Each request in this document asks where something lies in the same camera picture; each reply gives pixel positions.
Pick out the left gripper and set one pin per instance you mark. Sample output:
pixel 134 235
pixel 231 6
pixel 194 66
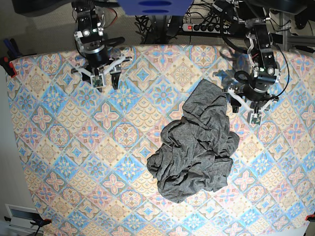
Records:
pixel 254 109

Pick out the patterned tablecloth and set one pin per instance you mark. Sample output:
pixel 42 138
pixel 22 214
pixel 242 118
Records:
pixel 84 152

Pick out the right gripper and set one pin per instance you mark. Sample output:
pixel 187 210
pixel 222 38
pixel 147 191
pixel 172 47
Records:
pixel 96 77

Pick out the aluminium frame post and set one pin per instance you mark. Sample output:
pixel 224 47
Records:
pixel 294 38

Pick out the red black clamp lower left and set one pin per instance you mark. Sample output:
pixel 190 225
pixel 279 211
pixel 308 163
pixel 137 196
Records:
pixel 37 222

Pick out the red clamp lower right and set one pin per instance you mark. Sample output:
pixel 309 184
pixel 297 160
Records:
pixel 310 218

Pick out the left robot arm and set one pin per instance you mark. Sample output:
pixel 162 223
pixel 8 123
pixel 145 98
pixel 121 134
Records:
pixel 251 90

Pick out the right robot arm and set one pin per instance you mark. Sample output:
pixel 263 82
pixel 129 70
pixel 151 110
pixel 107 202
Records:
pixel 91 45

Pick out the red black clamp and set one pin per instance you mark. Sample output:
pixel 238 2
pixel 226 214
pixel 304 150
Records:
pixel 37 222
pixel 8 66

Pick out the grey t-shirt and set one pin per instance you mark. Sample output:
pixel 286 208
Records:
pixel 196 150

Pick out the white wall vent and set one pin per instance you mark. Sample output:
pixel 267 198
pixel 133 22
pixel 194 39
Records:
pixel 21 216

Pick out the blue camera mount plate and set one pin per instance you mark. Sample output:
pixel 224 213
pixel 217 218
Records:
pixel 155 7

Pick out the red black clamp upper left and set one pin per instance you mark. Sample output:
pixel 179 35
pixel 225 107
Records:
pixel 8 66

